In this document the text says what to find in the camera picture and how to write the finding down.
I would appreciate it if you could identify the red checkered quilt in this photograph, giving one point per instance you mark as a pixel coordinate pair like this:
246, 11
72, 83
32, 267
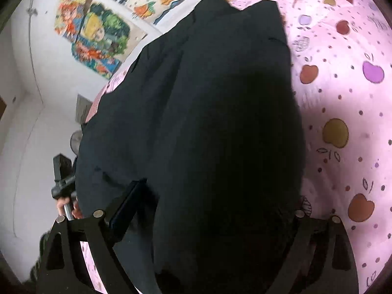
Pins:
92, 111

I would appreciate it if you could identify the blond cartoon boy wall poster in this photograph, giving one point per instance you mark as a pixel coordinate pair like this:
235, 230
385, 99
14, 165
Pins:
107, 30

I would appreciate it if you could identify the orange figure blue wall poster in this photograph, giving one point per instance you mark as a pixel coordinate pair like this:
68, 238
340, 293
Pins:
95, 61

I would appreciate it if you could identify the orange cartoon figures wall poster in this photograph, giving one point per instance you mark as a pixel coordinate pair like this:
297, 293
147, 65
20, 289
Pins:
69, 21

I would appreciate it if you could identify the pink fruit print bedsheet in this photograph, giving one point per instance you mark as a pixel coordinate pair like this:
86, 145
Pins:
343, 98

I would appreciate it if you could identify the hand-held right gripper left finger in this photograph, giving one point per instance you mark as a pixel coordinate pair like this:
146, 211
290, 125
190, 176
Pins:
127, 211

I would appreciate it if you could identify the large black garment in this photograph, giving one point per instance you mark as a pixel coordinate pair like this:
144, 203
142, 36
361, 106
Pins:
199, 128

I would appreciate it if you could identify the round grey fan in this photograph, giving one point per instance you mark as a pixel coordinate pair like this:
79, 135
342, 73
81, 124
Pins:
76, 141

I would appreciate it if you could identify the person's left hand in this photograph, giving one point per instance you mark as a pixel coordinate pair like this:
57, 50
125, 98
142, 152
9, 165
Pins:
62, 204

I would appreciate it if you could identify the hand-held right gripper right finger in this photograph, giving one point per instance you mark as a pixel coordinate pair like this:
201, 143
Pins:
298, 235

